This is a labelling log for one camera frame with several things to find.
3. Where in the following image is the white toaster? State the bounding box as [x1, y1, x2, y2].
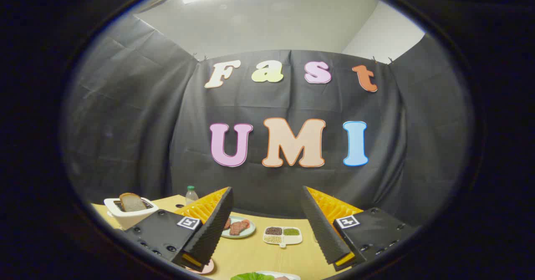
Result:
[104, 197, 159, 230]

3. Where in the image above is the pale green plate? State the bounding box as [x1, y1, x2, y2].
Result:
[222, 216, 256, 239]

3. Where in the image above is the bread slice with brown crust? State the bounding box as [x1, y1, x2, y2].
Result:
[119, 193, 147, 212]

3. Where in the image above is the white plate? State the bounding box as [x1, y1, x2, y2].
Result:
[256, 270, 301, 280]

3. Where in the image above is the black backdrop cloth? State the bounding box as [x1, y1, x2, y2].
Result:
[63, 15, 475, 226]

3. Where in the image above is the white divided dish with beans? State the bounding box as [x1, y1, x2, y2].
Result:
[263, 226, 303, 248]

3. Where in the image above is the green lettuce leaf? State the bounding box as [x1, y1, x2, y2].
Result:
[231, 272, 275, 280]

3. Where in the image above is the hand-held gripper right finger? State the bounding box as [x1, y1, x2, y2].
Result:
[300, 186, 418, 272]

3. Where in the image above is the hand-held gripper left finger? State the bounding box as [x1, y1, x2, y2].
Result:
[124, 186, 234, 272]

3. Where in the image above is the pink plate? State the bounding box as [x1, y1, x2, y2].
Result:
[186, 258, 214, 275]

